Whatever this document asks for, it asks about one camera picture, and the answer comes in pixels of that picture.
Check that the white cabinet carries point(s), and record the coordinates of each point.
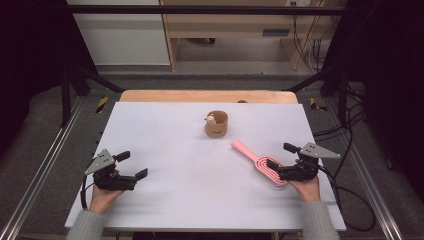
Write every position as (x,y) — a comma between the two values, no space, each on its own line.
(123,36)

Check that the pink hairbrush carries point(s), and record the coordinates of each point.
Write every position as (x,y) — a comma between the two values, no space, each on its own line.
(245,150)

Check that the person's right hand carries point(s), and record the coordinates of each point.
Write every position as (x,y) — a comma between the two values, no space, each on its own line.
(308,191)

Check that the person's left hand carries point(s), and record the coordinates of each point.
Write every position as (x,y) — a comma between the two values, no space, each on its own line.
(103,198)

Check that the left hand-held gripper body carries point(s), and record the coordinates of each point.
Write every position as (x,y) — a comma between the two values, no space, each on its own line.
(108,178)

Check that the yellow black floor tape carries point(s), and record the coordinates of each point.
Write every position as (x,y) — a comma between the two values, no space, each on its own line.
(102,104)
(315,104)

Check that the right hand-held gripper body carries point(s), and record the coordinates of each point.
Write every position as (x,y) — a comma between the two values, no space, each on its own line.
(298,171)

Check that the black metal frame stand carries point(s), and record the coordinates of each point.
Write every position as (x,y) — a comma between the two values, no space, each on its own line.
(342,96)
(66,96)

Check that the light wooden desk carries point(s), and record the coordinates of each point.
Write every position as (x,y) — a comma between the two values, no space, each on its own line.
(230,23)

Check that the brown cup with animal figure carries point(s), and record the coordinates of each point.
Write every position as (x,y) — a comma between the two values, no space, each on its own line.
(216,129)

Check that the wooden table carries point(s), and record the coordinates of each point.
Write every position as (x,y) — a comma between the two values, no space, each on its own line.
(200,96)

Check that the aluminium floor rail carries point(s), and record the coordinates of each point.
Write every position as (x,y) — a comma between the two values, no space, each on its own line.
(370,186)
(40,170)

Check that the black horizontal frame bar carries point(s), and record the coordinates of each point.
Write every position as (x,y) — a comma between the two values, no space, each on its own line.
(200,10)

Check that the dark curtain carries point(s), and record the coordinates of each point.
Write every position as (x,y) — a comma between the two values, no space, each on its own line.
(390,66)
(30,60)

